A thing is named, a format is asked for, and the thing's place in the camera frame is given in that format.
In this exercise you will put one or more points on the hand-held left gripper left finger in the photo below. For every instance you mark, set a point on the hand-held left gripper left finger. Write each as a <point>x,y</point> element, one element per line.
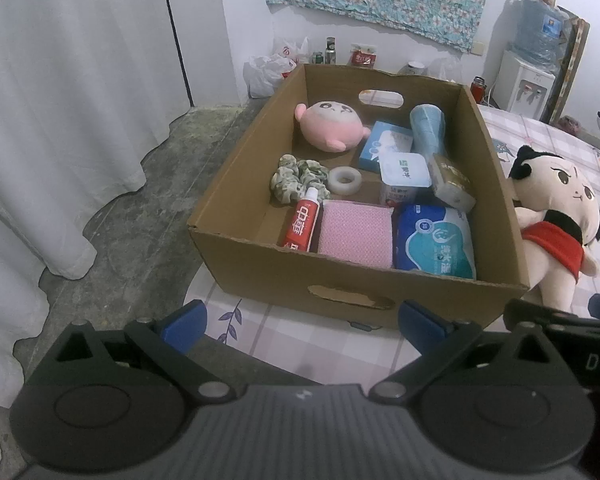
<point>182,325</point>

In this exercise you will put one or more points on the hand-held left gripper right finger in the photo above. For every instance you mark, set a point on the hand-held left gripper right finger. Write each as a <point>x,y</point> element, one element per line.
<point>422,327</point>

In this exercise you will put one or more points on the blue white soft pack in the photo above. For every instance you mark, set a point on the blue white soft pack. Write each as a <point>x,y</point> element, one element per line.
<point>435,245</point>

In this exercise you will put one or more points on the cardboard box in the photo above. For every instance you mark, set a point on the cardboard box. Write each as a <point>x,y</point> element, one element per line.
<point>280,270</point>

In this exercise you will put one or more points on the pink sponge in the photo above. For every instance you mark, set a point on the pink sponge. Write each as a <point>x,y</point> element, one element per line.
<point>355,232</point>

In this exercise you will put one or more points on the large doll plush red bib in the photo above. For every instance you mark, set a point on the large doll plush red bib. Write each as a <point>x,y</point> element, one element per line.
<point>565,190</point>

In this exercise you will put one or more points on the olive gold carton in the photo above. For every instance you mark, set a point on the olive gold carton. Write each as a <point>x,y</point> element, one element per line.
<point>450,185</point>

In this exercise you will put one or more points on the red toothpaste tube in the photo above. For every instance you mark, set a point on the red toothpaste tube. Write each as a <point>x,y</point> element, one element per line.
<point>300,225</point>

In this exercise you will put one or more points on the white tape roll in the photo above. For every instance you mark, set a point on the white tape roll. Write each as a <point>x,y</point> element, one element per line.
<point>347,190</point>

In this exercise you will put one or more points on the white yogurt tub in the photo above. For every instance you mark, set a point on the white yogurt tub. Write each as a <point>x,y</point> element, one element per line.
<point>402,170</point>

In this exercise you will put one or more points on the green white scrunchie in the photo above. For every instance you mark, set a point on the green white scrunchie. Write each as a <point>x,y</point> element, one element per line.
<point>290,180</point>

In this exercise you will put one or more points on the light blue tissue pack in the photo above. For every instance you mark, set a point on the light blue tissue pack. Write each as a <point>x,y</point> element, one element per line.
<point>380,145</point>

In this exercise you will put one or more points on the light blue towel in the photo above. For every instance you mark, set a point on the light blue towel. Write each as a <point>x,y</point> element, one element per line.
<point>427,130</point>

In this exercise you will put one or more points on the pink round plush toy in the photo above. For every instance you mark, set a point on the pink round plush toy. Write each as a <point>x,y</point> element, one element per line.
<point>330,127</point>

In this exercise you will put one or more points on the pink checked bed sheet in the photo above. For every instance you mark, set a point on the pink checked bed sheet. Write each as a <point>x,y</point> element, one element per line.
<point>305,332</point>

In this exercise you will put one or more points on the red thermos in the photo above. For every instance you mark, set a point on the red thermos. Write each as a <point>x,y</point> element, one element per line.
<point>476,92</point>

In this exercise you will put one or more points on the leaning patterned board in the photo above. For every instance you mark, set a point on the leaning patterned board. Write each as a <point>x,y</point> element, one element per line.
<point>572,70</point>

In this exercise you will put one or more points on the white water dispenser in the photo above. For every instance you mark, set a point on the white water dispenser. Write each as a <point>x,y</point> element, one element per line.
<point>515,80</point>

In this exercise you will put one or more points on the clear plastic bag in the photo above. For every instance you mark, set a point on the clear plastic bag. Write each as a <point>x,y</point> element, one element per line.
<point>445,70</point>

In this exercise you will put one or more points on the white curtain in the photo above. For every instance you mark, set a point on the white curtain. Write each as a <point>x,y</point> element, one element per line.
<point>80,85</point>

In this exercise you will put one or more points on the white plastic bag red logo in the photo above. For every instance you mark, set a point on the white plastic bag red logo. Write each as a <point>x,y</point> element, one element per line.
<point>265,72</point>

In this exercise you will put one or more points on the red white carton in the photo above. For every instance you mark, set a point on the red white carton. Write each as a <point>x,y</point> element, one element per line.
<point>364,57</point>

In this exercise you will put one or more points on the blue water jug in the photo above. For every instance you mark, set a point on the blue water jug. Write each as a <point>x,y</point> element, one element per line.
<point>537,30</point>

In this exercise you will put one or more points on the white wall socket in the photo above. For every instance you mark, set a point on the white wall socket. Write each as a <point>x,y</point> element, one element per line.
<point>478,49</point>

